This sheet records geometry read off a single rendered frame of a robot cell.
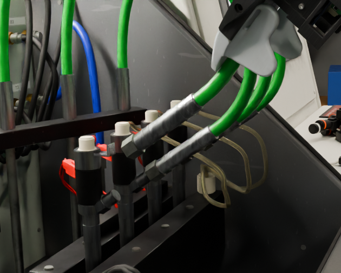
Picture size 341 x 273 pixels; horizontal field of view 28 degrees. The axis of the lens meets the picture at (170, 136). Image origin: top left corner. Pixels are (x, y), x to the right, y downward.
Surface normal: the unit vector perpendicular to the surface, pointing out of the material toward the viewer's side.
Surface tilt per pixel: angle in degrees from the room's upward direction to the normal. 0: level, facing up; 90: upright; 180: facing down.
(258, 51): 101
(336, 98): 90
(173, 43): 90
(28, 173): 90
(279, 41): 107
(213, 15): 76
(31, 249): 90
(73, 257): 0
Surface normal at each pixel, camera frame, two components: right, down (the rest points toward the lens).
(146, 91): -0.40, 0.20
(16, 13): 0.92, 0.06
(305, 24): -0.58, 0.40
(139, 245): -0.03, -0.98
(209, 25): 0.88, -0.18
